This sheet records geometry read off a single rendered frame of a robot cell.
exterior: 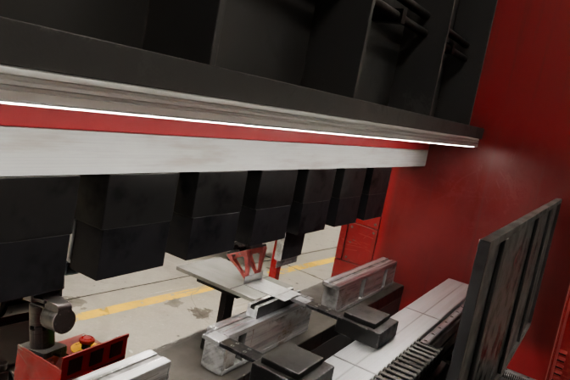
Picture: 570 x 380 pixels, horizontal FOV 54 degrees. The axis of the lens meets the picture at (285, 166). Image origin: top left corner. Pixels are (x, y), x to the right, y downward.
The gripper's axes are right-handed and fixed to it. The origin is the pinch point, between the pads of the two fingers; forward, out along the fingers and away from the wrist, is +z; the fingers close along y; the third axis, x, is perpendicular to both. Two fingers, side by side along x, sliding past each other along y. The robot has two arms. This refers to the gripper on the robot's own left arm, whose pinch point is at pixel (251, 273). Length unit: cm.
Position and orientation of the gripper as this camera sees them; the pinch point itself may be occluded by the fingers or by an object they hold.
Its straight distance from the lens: 151.8
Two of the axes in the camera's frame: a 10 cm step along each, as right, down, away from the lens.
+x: -8.2, 2.4, 5.1
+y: 5.3, 0.0, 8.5
